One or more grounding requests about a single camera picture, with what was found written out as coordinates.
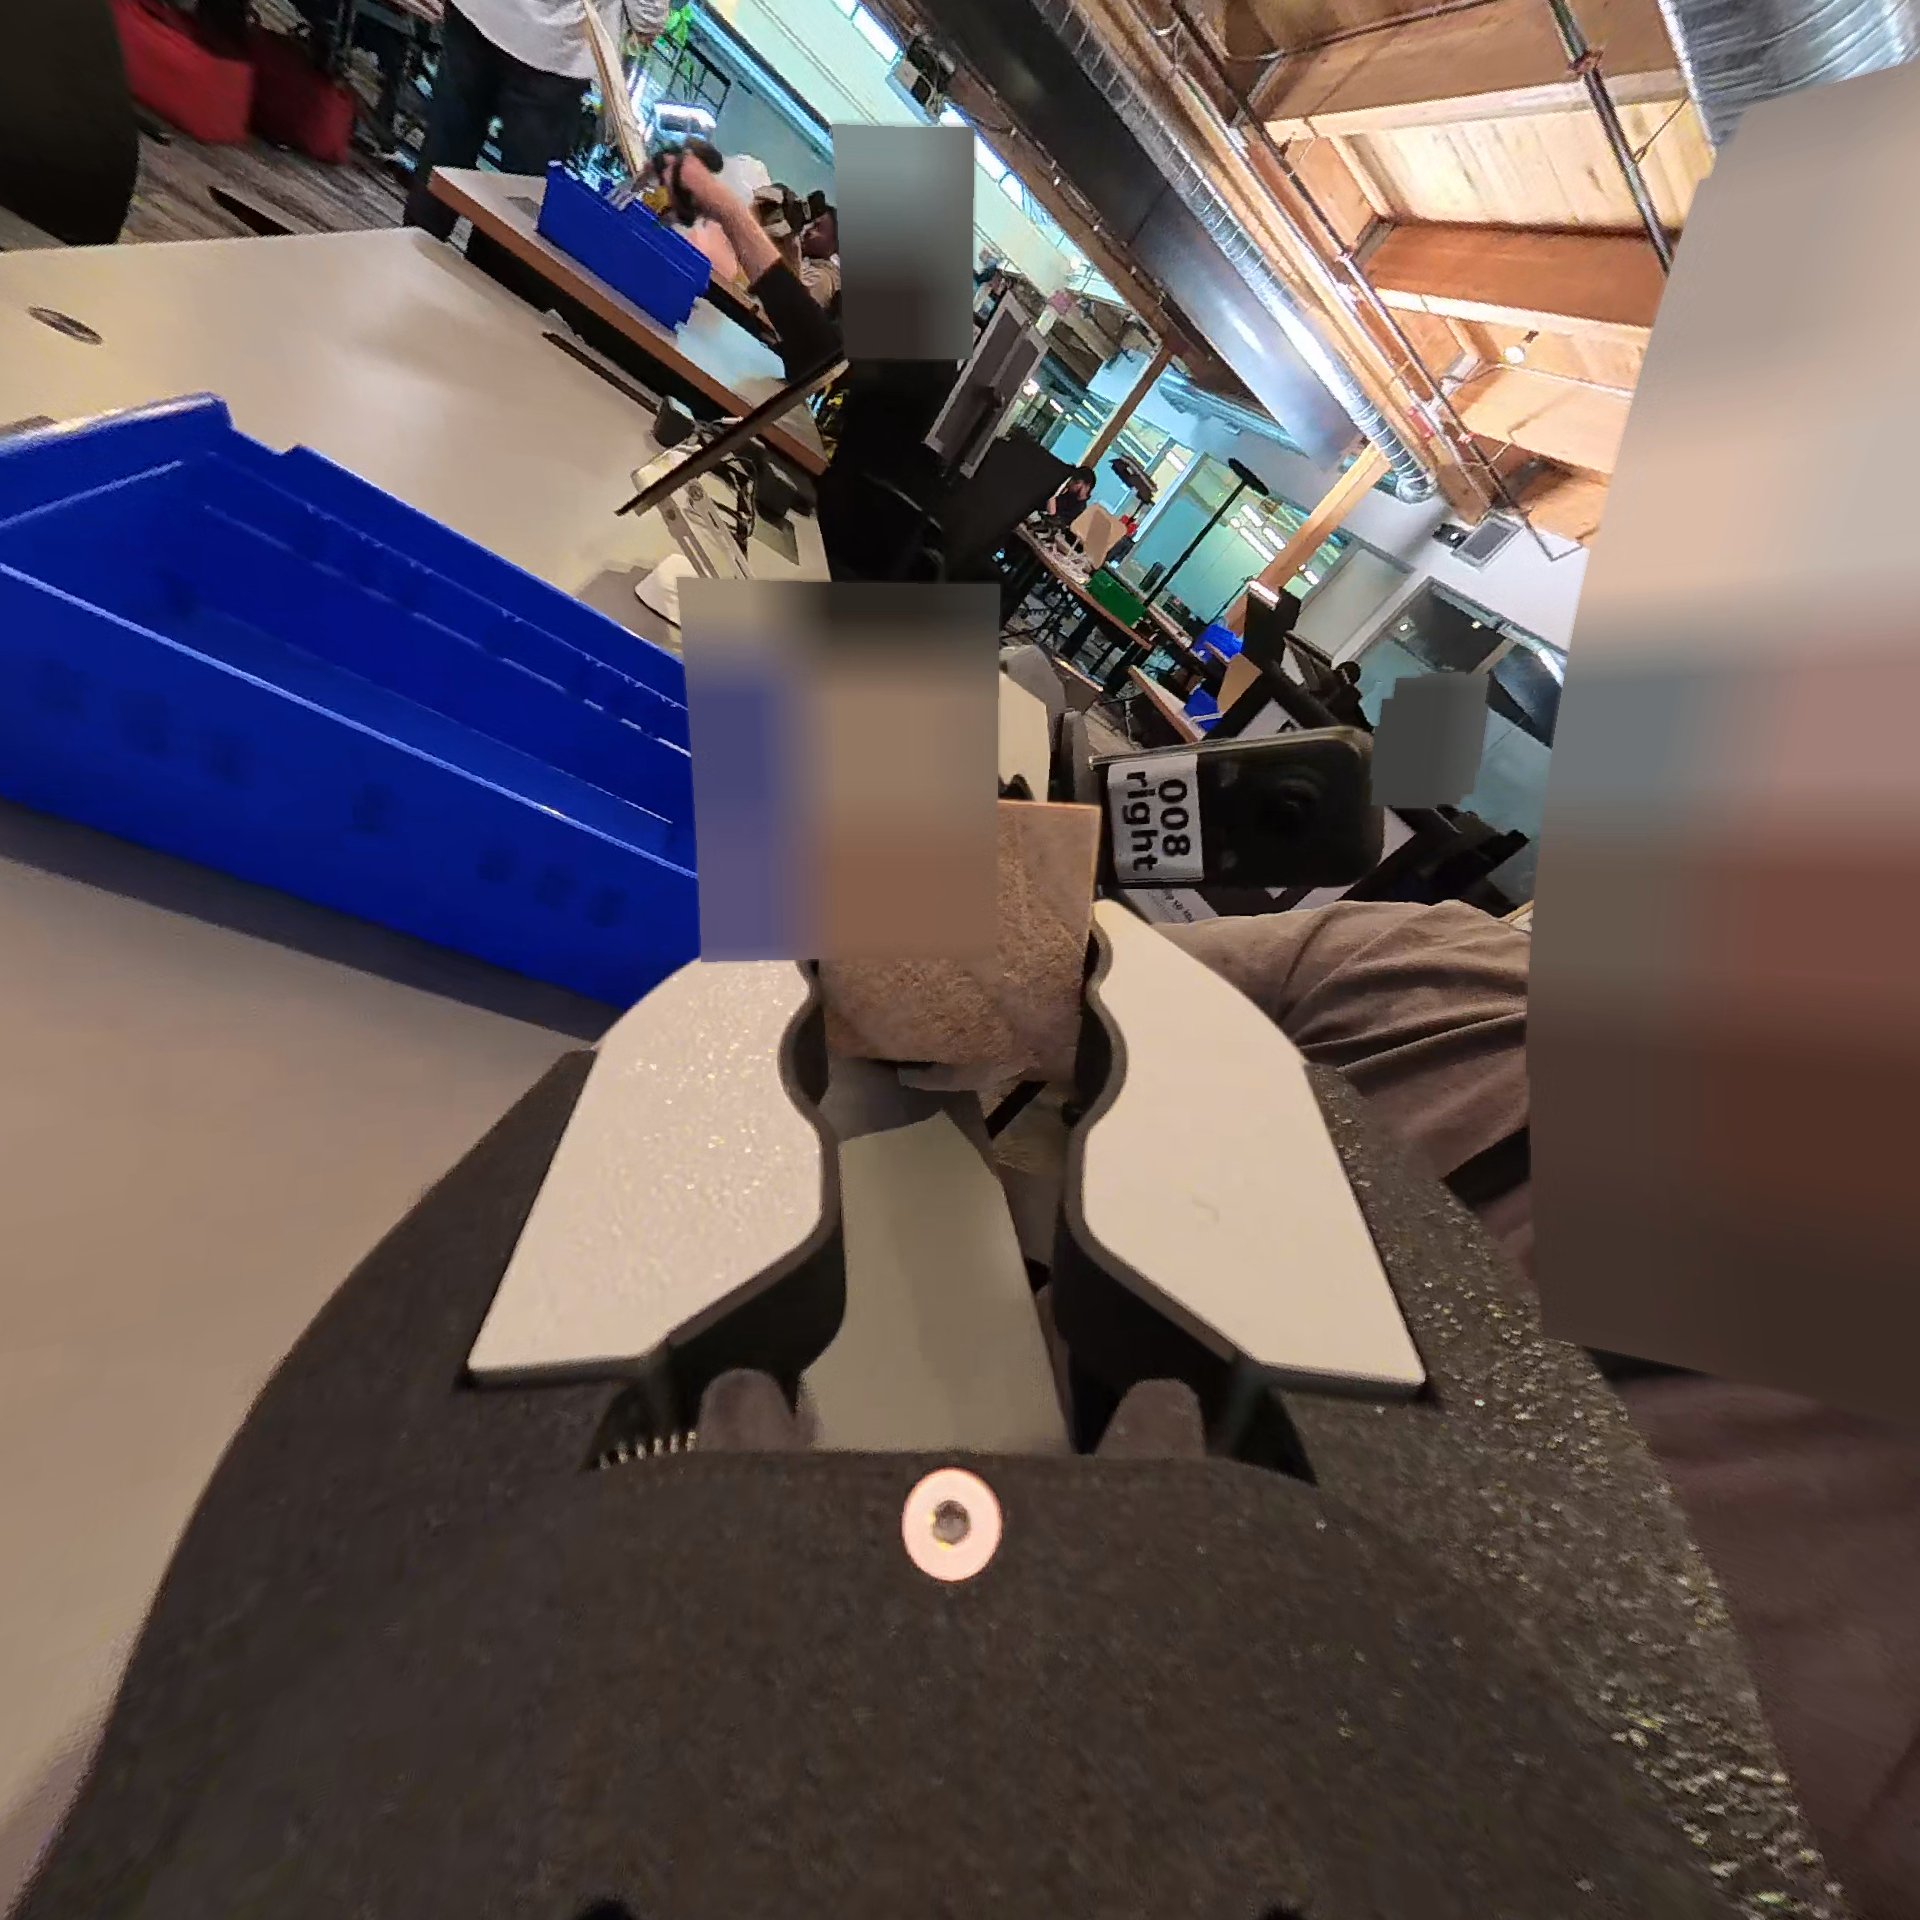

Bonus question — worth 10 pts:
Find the wooden cube with blue stripe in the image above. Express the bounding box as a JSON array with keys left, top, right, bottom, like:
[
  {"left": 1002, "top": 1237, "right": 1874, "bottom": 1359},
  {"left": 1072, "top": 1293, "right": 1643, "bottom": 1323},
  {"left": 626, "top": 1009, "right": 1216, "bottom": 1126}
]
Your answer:
[{"left": 817, "top": 799, "right": 1106, "bottom": 1079}]

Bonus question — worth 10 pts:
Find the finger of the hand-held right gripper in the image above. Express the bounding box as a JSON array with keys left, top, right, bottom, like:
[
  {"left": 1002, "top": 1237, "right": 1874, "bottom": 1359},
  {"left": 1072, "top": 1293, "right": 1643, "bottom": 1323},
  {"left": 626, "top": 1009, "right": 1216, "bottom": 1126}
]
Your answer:
[
  {"left": 810, "top": 1083, "right": 1076, "bottom": 1453},
  {"left": 996, "top": 674, "right": 1071, "bottom": 810}
]

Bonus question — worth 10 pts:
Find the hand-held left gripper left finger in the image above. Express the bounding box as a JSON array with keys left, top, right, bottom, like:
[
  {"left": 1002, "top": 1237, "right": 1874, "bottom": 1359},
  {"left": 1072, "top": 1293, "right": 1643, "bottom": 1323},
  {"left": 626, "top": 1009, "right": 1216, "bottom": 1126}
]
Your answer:
[{"left": 465, "top": 960, "right": 849, "bottom": 1431}]

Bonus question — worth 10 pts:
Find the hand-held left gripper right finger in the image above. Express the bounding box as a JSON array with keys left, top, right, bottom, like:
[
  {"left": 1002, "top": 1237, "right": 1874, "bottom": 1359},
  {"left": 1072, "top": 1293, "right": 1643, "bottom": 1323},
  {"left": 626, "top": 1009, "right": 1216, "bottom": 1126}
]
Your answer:
[{"left": 1055, "top": 899, "right": 1431, "bottom": 1463}]

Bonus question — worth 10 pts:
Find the wooden table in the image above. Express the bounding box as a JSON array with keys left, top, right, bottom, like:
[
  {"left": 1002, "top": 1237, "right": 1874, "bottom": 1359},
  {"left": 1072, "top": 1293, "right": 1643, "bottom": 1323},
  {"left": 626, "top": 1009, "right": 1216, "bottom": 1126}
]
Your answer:
[{"left": 424, "top": 161, "right": 837, "bottom": 479}]

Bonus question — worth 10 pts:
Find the person's dark clothing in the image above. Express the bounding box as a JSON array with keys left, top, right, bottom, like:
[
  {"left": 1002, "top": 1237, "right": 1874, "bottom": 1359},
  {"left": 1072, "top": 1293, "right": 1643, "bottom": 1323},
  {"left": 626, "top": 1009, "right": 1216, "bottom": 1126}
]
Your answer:
[{"left": 1591, "top": 1342, "right": 1920, "bottom": 1920}]

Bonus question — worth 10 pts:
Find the silver ventilation duct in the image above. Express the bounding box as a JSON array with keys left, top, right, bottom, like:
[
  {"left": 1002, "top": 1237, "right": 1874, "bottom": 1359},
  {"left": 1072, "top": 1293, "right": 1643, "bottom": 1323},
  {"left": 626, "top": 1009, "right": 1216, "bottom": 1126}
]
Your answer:
[
  {"left": 1657, "top": 0, "right": 1920, "bottom": 149},
  {"left": 1200, "top": 224, "right": 1450, "bottom": 512}
]

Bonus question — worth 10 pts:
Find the blue plastic bin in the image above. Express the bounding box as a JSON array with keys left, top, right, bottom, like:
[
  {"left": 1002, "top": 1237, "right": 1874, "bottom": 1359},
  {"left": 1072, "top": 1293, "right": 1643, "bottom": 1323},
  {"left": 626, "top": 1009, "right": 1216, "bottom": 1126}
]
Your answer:
[
  {"left": 536, "top": 160, "right": 715, "bottom": 331},
  {"left": 0, "top": 392, "right": 705, "bottom": 1009}
]

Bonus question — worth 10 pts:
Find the black computer monitor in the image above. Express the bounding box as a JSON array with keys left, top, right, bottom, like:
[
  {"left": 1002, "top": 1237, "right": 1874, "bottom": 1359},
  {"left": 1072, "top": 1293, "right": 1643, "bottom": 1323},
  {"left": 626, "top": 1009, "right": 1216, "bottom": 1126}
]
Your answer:
[{"left": 928, "top": 293, "right": 1059, "bottom": 473}]

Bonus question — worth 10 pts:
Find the red container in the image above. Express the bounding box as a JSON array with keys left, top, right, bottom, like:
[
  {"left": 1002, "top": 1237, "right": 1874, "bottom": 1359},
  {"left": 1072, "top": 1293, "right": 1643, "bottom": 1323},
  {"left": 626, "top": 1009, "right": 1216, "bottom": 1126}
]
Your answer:
[
  {"left": 247, "top": 30, "right": 362, "bottom": 160},
  {"left": 112, "top": 0, "right": 256, "bottom": 143}
]

